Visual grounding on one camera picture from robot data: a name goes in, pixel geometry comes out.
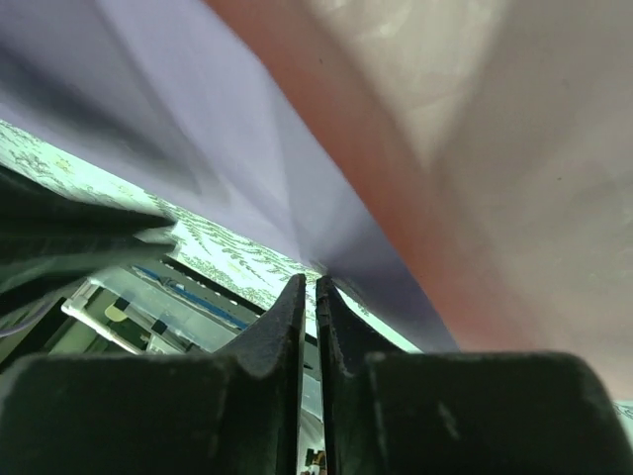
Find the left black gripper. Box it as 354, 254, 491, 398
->
1, 166, 175, 317

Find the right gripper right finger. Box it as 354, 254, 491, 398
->
316, 276, 403, 474

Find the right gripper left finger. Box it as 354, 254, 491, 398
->
212, 274, 306, 474

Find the floral patterned table mat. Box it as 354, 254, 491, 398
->
0, 121, 421, 355

